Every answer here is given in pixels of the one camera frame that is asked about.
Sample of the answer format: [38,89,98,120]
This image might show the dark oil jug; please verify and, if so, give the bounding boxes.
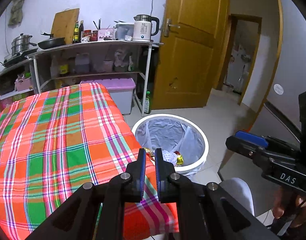
[75,53,91,74]

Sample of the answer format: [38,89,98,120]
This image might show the yellow wooden door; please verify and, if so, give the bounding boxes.
[151,0,230,111]

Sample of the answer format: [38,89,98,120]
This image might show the green glass bottle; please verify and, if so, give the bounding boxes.
[143,90,152,114]

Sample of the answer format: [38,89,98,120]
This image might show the purple lid storage box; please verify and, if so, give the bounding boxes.
[80,78,136,116]

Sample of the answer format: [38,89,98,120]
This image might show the wooden cutting board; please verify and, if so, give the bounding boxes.
[51,8,80,39]

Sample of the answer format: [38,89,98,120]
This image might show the pink utensil holder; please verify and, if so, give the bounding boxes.
[97,28,115,41]

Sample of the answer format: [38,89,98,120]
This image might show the steel steamer pot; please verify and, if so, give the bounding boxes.
[11,33,38,54]

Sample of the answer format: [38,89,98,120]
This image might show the white plastic bottle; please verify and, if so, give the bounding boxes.
[50,56,60,77]

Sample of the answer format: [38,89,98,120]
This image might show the black induction cooker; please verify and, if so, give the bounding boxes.
[2,52,32,67]

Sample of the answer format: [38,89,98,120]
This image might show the clear plastic pitcher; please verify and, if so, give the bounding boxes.
[114,21,135,41]

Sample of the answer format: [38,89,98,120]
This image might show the green hanging cloth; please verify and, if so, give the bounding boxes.
[8,0,25,27]

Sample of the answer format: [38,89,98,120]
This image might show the brass door handle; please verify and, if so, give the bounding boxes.
[163,18,181,37]

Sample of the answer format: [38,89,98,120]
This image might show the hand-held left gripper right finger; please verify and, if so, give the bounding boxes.
[155,148,281,240]

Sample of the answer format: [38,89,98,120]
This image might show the white appliance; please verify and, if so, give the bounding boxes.
[227,47,251,91]

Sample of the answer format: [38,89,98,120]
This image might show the pink lid storage box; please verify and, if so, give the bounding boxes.
[0,90,35,111]

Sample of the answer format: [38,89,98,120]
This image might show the white foam fruit net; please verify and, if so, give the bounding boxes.
[163,151,179,166]

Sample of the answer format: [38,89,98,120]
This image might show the person's right hand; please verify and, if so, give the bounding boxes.
[272,188,306,228]

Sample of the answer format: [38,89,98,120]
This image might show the white metal shelf unit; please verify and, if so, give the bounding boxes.
[27,40,164,117]

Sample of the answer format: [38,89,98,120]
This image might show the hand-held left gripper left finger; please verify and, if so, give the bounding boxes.
[26,148,146,240]

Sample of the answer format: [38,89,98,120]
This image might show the plaid orange green tablecloth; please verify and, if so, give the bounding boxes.
[0,82,180,240]

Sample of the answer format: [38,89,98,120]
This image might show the white electric kettle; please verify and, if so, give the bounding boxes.
[132,14,160,42]

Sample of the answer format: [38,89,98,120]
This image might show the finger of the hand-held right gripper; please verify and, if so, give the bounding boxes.
[225,136,276,173]
[235,131,301,153]

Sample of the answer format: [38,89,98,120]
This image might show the white rounded chair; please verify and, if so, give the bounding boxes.
[217,177,255,218]

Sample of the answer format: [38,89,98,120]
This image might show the black frying pan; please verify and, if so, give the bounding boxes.
[37,32,66,50]

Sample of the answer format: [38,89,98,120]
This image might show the yellow label bottle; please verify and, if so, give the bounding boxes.
[58,57,69,76]

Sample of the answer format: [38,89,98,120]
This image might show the green oil bottle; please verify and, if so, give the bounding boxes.
[72,20,79,44]

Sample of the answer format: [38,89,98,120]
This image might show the white trash bin with liner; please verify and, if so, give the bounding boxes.
[135,119,205,167]

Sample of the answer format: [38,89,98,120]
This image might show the pink plastic basket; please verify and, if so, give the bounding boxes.
[15,76,34,91]

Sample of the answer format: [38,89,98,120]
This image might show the white round trash bin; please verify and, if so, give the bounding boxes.
[131,114,209,181]

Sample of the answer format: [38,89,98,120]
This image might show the crumpled plastic bags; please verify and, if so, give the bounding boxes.
[114,50,134,72]

